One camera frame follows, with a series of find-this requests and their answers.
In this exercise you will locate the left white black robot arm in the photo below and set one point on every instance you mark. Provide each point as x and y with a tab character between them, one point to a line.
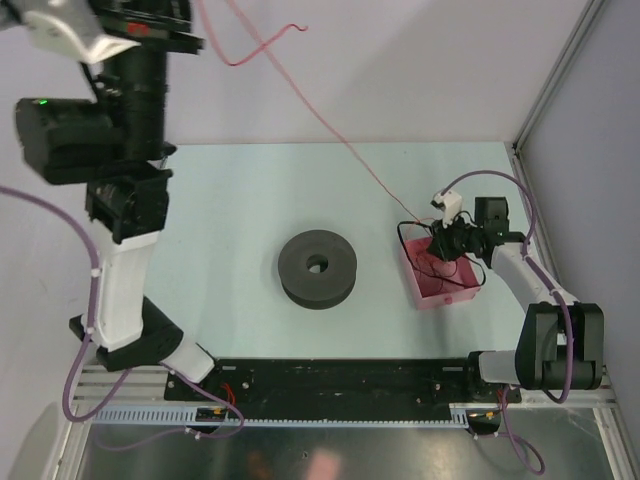
112	144

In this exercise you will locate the pink plastic box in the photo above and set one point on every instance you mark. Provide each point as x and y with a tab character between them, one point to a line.
433	283

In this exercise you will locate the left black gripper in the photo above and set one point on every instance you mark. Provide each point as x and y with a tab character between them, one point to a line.
149	22

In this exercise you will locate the black cable spool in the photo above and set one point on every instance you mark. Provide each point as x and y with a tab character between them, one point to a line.
317	269

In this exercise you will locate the right aluminium frame post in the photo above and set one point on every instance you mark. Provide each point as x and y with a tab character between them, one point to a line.
585	24

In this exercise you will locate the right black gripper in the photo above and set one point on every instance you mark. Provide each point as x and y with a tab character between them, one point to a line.
440	244

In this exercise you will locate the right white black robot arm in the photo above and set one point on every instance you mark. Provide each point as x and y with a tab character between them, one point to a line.
561	344

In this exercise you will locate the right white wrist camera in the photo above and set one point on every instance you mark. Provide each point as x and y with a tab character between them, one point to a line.
449	203

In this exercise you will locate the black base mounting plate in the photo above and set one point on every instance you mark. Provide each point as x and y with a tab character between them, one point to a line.
345	392

